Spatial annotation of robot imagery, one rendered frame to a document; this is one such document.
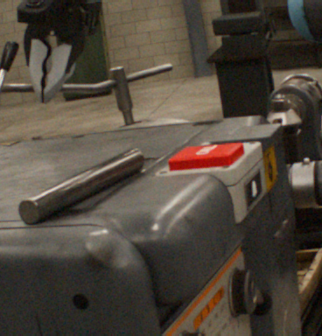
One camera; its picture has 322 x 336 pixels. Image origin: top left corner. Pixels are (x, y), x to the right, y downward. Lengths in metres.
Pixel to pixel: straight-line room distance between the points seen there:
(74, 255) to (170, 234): 0.08
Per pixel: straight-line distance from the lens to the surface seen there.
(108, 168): 0.93
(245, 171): 0.98
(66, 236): 0.79
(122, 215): 0.82
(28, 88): 1.39
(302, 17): 1.62
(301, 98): 2.57
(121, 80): 1.48
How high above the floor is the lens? 1.43
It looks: 10 degrees down
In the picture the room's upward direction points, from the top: 9 degrees counter-clockwise
